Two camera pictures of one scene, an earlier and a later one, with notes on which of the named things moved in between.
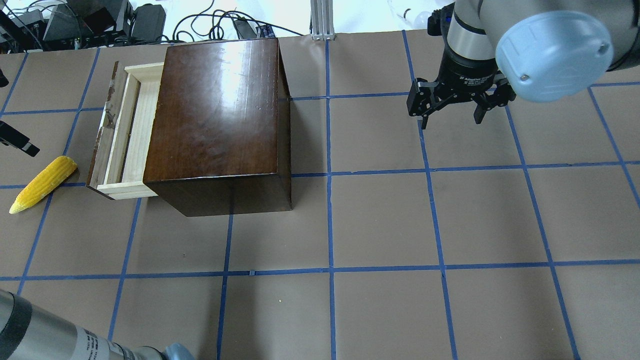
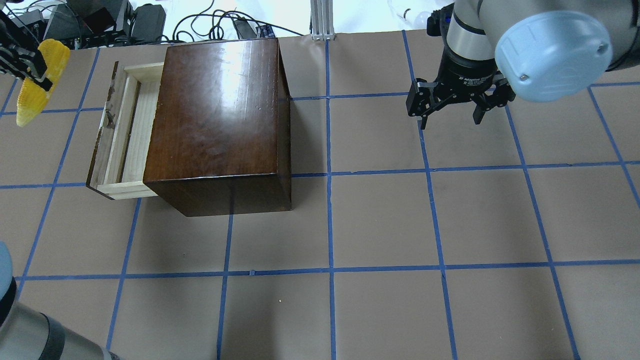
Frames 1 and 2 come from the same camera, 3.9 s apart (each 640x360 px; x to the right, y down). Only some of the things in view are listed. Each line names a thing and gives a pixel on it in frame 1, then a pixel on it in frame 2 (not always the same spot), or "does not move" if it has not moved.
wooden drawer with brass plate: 119,158 does not move
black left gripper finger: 9,136 -> 35,67
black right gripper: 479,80 does not move
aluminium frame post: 321,25 does not move
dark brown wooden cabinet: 219,138 does not move
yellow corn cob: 52,175 -> 32,99
